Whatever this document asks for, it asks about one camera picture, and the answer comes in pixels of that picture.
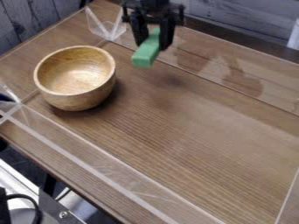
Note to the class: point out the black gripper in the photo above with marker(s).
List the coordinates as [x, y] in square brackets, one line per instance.
[154, 9]

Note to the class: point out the green rectangular block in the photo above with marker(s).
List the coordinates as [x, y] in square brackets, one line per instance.
[147, 51]

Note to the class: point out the brown wooden bowl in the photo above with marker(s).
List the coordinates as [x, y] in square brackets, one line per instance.
[75, 77]

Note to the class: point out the clear acrylic corner bracket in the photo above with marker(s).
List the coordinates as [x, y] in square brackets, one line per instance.
[107, 30]

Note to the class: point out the clear acrylic front wall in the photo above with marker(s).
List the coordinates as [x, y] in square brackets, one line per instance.
[108, 182]

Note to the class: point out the grey metal bracket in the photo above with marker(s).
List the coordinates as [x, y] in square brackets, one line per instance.
[54, 212]

